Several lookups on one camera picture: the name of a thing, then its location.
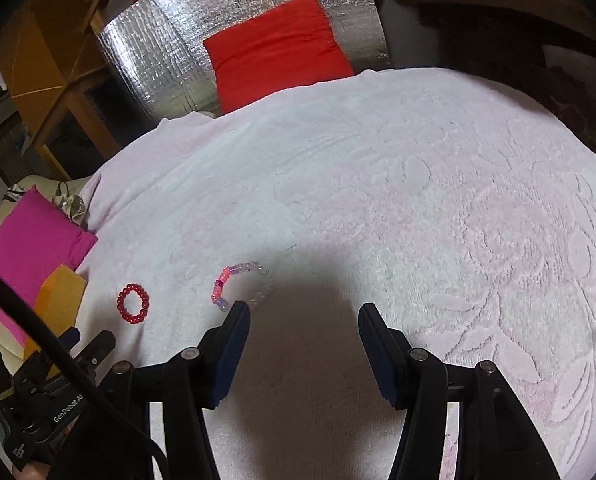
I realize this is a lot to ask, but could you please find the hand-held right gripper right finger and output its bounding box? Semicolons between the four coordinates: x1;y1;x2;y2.
358;303;561;480

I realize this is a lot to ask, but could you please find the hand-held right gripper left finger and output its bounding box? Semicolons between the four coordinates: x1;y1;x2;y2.
72;301;252;480

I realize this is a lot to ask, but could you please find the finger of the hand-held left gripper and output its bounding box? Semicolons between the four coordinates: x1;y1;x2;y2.
75;330;117;368
58;326;81;356

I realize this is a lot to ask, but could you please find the red bead bracelet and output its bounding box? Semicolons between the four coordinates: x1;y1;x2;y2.
116;283;151;326

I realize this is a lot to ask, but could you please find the pink and clear bead bracelet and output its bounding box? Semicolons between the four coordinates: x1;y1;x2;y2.
209;260;273;313

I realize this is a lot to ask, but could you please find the orange box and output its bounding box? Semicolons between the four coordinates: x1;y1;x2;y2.
24;263;89;366

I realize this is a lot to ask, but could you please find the pink cushion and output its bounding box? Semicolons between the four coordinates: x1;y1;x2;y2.
0;186;99;348

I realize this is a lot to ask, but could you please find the clear shiny bundle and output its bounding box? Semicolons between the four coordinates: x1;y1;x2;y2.
52;194;87;226

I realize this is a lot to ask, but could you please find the white embossed blanket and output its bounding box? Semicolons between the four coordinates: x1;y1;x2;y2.
72;66;596;480

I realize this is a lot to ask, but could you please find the wooden cabinet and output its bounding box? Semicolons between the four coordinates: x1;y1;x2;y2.
0;0;138;181

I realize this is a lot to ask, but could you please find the red cushion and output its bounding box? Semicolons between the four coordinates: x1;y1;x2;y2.
203;0;355;115

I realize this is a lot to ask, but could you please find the silver foil insulation panel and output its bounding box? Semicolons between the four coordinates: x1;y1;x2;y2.
95;0;393;127

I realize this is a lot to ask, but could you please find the black cable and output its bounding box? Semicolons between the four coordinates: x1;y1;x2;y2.
0;262;171;480

